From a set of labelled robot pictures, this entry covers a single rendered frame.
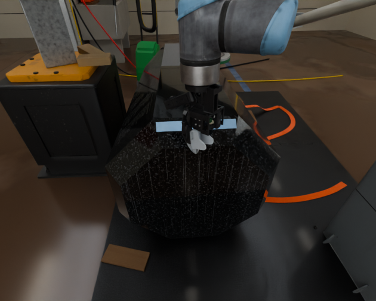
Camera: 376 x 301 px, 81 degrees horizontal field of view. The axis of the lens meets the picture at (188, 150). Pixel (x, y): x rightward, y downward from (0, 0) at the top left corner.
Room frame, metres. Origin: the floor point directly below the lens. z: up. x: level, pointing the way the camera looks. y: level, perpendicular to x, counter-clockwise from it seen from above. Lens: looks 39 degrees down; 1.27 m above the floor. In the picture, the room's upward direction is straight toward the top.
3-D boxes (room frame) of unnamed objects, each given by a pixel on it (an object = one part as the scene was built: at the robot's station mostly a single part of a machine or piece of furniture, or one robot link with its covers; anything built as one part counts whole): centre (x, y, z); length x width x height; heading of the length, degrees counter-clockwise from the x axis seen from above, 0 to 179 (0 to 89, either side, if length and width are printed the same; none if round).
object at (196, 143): (0.48, -0.03, 0.90); 0.06 x 0.03 x 0.09; 52
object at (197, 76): (0.51, -0.03, 1.08); 0.10 x 0.09 x 0.05; 142
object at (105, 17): (4.43, 1.41, 0.43); 1.30 x 0.62 x 0.86; 6
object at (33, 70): (1.54, 0.87, 0.76); 0.49 x 0.49 x 0.05; 3
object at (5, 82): (1.54, 0.87, 0.37); 0.66 x 0.66 x 0.74; 3
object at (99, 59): (1.50, 0.61, 0.81); 0.20 x 0.10 x 0.05; 101
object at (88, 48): (1.72, 0.71, 0.80); 0.20 x 0.10 x 0.05; 54
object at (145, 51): (2.86, 0.50, 0.43); 0.35 x 0.35 x 0.87; 78
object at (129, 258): (0.57, 0.35, 0.02); 0.25 x 0.10 x 0.01; 78
